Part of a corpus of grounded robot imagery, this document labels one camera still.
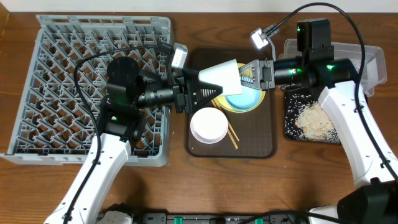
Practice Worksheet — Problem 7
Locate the wooden chopstick right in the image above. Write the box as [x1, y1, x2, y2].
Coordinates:
[213, 100, 240, 141]

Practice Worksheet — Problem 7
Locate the yellow round plate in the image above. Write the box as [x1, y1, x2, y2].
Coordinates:
[214, 63, 266, 113]

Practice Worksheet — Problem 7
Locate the light blue bowl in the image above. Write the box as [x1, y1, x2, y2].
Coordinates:
[225, 86, 262, 111]

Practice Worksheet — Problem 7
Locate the black cable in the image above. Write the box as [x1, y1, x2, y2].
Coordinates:
[62, 45, 175, 224]
[264, 2, 398, 181]

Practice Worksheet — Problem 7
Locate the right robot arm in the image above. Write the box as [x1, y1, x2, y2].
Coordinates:
[239, 19, 397, 223]

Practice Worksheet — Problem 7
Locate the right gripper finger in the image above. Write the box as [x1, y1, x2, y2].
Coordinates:
[238, 59, 260, 82]
[241, 79, 262, 91]

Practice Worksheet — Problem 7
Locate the white paper cup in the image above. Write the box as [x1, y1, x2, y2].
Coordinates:
[198, 59, 243, 96]

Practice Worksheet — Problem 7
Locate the grey plastic dish rack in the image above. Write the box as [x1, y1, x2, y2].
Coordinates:
[1, 15, 174, 165]

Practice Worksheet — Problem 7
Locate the food scraps rice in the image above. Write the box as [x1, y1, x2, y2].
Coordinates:
[285, 92, 341, 144]

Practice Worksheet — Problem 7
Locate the wooden chopstick left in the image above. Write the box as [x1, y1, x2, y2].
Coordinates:
[211, 100, 239, 149]

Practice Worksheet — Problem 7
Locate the wooden chopstick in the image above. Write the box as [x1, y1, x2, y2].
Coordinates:
[213, 100, 240, 141]
[211, 100, 239, 149]

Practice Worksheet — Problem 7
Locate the right black cable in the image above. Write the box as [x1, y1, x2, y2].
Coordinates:
[264, 2, 398, 181]

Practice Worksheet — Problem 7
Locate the white pink bowl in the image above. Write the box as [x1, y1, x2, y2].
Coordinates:
[190, 107, 228, 144]

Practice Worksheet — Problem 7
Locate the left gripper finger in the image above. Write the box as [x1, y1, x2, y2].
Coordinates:
[185, 83, 223, 114]
[182, 67, 200, 85]

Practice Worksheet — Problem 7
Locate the black waste tray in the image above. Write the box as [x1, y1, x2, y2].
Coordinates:
[283, 90, 343, 144]

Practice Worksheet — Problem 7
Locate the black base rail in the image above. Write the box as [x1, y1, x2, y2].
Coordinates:
[96, 203, 312, 224]

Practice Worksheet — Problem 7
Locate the dark brown serving tray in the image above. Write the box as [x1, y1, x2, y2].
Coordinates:
[184, 47, 277, 159]

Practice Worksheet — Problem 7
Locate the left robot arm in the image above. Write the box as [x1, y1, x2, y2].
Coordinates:
[46, 57, 223, 223]

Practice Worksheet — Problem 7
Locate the clear plastic bin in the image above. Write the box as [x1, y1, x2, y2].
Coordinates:
[279, 39, 387, 97]

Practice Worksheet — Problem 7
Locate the left black cable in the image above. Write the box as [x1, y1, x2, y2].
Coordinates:
[62, 45, 175, 224]

